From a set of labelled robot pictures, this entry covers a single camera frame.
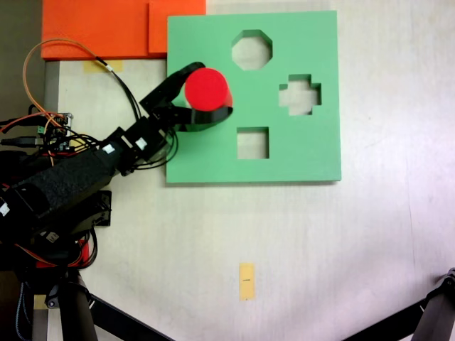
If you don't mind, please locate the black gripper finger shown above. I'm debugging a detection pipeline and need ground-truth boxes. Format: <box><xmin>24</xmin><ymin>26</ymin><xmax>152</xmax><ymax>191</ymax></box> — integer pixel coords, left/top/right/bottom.
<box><xmin>153</xmin><ymin>62</ymin><xmax>207</xmax><ymax>107</ymax></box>
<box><xmin>170</xmin><ymin>104</ymin><xmax>235</xmax><ymax>134</ymax></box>

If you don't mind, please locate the red cylinder block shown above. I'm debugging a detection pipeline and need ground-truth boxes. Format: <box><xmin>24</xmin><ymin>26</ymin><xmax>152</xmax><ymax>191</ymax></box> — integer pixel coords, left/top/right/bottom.
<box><xmin>183</xmin><ymin>67</ymin><xmax>235</xmax><ymax>113</ymax></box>

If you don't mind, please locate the orange block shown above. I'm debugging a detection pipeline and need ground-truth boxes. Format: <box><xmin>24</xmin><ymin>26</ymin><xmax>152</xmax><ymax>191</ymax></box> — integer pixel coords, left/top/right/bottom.
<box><xmin>41</xmin><ymin>0</ymin><xmax>207</xmax><ymax>60</ymax></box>

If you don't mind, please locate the green shape-hole board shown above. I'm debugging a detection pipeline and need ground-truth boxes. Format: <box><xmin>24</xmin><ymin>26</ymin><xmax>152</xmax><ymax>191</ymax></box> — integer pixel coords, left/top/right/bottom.
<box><xmin>165</xmin><ymin>10</ymin><xmax>343</xmax><ymax>185</ymax></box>

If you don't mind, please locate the wide yellow tape piece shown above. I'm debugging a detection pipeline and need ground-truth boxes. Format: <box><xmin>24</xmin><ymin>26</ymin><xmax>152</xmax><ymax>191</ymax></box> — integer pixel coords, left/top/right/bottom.
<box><xmin>83</xmin><ymin>59</ymin><xmax>124</xmax><ymax>74</ymax></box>

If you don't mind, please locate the printed yellow tape strip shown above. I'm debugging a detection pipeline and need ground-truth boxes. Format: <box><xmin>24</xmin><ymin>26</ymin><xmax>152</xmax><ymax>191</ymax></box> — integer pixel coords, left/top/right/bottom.
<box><xmin>238</xmin><ymin>262</ymin><xmax>256</xmax><ymax>301</ymax></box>

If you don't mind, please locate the black tripod leg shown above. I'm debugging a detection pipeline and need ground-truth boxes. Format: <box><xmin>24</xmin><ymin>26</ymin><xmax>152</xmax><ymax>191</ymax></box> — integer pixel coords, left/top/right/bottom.
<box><xmin>44</xmin><ymin>275</ymin><xmax>175</xmax><ymax>341</ymax></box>
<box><xmin>341</xmin><ymin>266</ymin><xmax>455</xmax><ymax>341</ymax></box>

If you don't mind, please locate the black motor wire loop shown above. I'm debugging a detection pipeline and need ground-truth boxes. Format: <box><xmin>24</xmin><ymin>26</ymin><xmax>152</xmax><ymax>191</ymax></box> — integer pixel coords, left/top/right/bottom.
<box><xmin>141</xmin><ymin>126</ymin><xmax>181</xmax><ymax>171</ymax></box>

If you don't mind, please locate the black wire pair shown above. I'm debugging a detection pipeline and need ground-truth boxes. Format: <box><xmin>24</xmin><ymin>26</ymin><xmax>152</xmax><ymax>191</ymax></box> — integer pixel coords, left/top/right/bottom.
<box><xmin>94</xmin><ymin>55</ymin><xmax>150</xmax><ymax>120</ymax></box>

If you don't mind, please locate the circuit board with wires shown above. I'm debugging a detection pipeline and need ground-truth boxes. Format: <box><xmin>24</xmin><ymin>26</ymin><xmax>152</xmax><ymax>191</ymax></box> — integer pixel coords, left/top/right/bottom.
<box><xmin>35</xmin><ymin>112</ymin><xmax>75</xmax><ymax>150</ymax></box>

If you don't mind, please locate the thin orange wire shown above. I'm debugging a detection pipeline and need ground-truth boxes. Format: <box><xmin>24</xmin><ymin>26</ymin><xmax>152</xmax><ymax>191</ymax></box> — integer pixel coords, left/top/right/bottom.
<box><xmin>22</xmin><ymin>38</ymin><xmax>109</xmax><ymax>167</ymax></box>

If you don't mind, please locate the braided grey cable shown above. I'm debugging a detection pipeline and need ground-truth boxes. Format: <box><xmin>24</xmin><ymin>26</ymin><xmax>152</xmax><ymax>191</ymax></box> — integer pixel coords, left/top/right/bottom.
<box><xmin>14</xmin><ymin>282</ymin><xmax>35</xmax><ymax>341</ymax></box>

